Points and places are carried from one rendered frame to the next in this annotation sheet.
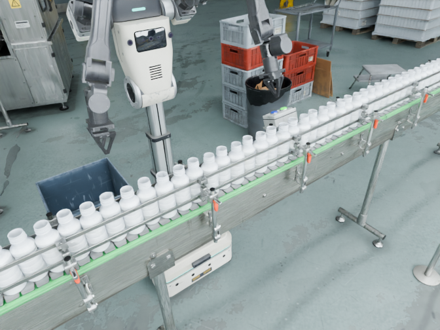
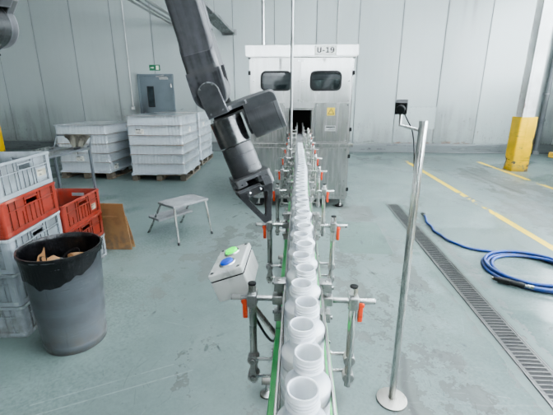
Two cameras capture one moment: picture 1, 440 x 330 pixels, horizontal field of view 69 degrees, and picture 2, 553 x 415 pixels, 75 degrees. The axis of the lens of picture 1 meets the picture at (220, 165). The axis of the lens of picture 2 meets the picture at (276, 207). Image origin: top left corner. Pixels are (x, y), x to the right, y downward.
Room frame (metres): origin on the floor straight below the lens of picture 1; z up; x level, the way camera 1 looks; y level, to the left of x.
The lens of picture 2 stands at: (0.78, 0.26, 1.47)
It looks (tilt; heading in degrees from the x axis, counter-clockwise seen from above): 17 degrees down; 308
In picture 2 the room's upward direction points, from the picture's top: straight up
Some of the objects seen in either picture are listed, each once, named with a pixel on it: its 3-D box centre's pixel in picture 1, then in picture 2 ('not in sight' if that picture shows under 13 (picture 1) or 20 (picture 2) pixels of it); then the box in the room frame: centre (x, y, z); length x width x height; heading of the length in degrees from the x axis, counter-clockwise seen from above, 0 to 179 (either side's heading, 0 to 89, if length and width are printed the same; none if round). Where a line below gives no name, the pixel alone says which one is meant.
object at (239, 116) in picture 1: (251, 107); (22, 298); (3.60, -0.41, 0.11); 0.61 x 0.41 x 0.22; 130
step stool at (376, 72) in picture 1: (376, 81); (178, 216); (4.02, -2.09, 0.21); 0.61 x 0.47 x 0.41; 178
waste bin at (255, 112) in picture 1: (266, 112); (68, 293); (3.00, -0.50, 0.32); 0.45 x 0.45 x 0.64
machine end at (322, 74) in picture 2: not in sight; (299, 126); (3.98, -4.40, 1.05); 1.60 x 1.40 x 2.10; 125
